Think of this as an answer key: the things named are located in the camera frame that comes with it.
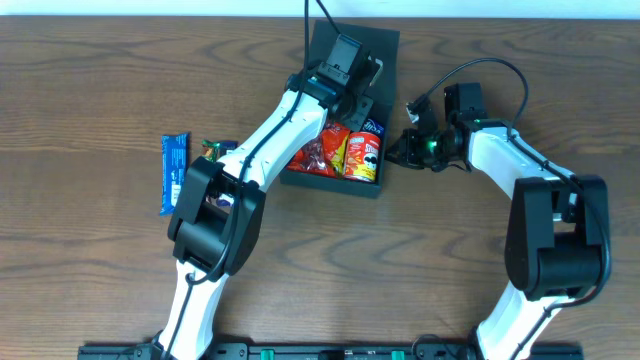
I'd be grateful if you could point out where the red Hacks candy bag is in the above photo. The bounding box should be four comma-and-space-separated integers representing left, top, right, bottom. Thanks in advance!
286, 124, 351, 178

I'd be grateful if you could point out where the blue Eclipse mint tin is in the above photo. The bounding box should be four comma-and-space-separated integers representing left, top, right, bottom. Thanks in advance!
361, 118, 385, 140

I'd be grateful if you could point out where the red KitKat bar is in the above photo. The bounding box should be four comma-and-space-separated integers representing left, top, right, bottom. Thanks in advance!
201, 139, 220, 162

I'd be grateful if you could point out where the yellow Hacks candy bag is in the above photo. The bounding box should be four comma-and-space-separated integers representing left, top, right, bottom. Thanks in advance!
330, 135, 349, 177

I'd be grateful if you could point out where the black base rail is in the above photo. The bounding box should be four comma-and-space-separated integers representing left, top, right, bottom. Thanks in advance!
76, 341, 585, 360

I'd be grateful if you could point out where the black gift box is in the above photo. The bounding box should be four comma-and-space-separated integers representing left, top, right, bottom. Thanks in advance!
278, 18, 401, 200

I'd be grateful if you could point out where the red Pringles can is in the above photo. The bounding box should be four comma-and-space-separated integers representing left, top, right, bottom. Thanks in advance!
343, 132, 380, 183

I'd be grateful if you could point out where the dark blue chocolate bar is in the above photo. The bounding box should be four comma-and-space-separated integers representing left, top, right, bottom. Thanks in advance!
217, 140, 238, 157

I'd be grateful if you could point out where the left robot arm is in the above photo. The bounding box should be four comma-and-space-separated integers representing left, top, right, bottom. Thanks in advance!
154, 35, 383, 359

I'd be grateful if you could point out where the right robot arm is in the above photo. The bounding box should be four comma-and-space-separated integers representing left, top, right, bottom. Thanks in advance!
385, 83, 612, 359

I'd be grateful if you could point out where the blue snack bar wrapper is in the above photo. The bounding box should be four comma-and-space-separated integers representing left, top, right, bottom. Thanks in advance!
159, 132, 190, 216

